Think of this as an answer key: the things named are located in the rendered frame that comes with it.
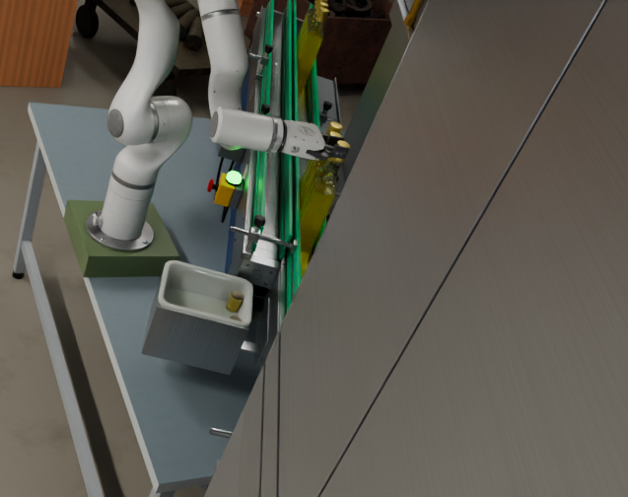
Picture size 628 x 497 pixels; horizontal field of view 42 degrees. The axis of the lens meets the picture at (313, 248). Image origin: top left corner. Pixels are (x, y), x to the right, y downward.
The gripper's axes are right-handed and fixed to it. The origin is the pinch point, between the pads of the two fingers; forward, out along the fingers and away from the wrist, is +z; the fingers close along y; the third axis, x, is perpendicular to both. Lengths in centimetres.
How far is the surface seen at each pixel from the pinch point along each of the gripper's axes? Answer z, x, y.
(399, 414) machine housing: -53, -49, -127
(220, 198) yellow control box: -13, 41, 31
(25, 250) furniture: -57, 116, 89
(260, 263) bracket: -12.2, 30.6, -10.5
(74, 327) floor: -36, 136, 71
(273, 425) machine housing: -47, -19, -103
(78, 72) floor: -27, 136, 277
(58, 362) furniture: -46, 116, 33
